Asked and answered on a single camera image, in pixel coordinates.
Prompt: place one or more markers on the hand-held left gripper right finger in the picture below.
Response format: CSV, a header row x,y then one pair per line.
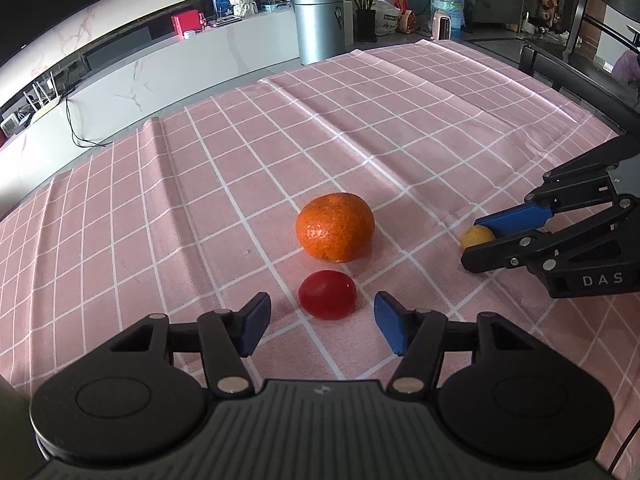
x,y
391,322

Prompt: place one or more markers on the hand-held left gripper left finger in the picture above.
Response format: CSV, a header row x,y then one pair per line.
x,y
256,321

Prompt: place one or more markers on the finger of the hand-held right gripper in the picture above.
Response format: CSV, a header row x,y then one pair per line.
x,y
515,219
492,255

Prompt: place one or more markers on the brown longan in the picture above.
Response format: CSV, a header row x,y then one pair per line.
x,y
475,236

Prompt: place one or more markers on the red cherry tomato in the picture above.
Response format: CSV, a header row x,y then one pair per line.
x,y
327,294

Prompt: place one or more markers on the small mandarin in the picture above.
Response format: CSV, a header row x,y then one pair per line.
x,y
335,227

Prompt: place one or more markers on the pink checked tablecloth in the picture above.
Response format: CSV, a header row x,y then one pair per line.
x,y
200,210

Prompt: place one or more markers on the dark chair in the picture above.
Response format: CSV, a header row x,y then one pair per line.
x,y
590,35

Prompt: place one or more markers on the pink small heater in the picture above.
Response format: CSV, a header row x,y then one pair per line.
x,y
442,26

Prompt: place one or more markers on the blue water bottle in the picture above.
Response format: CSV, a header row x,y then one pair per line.
x,y
448,0

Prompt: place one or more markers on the red bag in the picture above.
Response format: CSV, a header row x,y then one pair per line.
x,y
407,16

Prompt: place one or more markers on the white shopping bag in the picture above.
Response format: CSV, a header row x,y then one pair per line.
x,y
386,17

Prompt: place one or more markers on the white marble cabinet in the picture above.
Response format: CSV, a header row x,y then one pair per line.
x,y
165,75

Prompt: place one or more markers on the silver trash can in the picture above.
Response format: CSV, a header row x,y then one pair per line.
x,y
320,27

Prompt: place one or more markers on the white router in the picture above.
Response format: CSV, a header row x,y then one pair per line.
x,y
47,97

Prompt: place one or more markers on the small red box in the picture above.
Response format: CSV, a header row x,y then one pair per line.
x,y
186,22

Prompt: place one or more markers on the white desk clock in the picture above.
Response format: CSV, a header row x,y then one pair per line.
x,y
8,125

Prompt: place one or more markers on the white knitted pot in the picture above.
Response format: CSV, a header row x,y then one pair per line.
x,y
243,3

